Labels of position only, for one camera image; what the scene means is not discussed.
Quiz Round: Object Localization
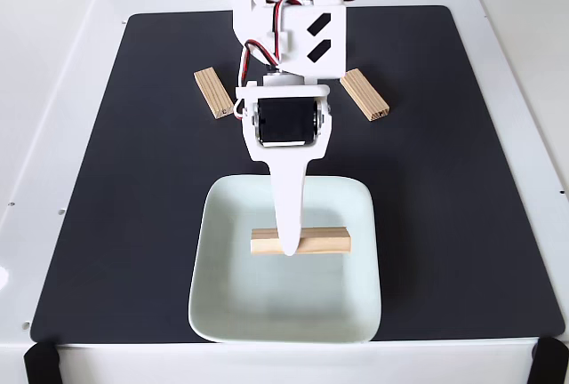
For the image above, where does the smooth light wooden block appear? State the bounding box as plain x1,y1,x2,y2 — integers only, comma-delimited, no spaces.
251,225,352,256

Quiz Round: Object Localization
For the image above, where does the striped grain wooden block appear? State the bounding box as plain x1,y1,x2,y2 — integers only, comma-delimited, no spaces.
339,68,391,123

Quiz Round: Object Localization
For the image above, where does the striped block with knot end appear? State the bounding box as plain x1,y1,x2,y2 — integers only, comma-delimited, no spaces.
193,66,236,121

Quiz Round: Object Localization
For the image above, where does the pale square ceramic plate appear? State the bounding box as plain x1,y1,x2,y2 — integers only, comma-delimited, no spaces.
188,173,382,344

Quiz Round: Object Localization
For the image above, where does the black rubber mat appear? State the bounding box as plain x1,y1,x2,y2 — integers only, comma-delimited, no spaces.
29,4,565,344

